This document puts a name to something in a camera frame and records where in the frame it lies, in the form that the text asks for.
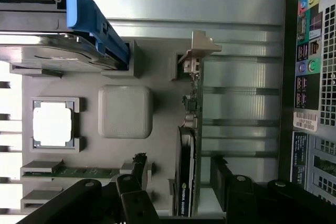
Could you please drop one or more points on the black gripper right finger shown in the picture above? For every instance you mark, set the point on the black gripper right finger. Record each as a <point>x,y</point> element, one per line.
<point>240,203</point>

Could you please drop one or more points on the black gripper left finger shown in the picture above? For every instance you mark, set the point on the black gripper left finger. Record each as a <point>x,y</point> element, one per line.
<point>131,203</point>

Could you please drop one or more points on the green RAM stick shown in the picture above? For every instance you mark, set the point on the green RAM stick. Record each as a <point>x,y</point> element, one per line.
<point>86,172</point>

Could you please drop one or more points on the grey printed parts rack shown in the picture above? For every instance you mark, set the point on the grey printed parts rack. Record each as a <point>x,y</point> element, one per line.
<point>86,87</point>

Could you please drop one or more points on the silver CPU chip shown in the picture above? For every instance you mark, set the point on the silver CPU chip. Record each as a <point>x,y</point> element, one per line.
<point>52,123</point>

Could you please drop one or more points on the green graphics card, black cooler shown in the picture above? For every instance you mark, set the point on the green graphics card, black cooler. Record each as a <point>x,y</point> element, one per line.
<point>189,155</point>

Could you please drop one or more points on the computer tower rear panel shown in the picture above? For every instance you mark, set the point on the computer tower rear panel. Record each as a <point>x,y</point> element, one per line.
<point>325,77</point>

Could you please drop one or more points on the grey square socket cover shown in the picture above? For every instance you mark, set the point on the grey square socket cover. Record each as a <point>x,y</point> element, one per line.
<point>125,111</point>

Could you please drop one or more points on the hard disk in blue caddy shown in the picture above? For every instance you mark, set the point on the hard disk in blue caddy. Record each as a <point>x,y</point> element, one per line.
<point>86,19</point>

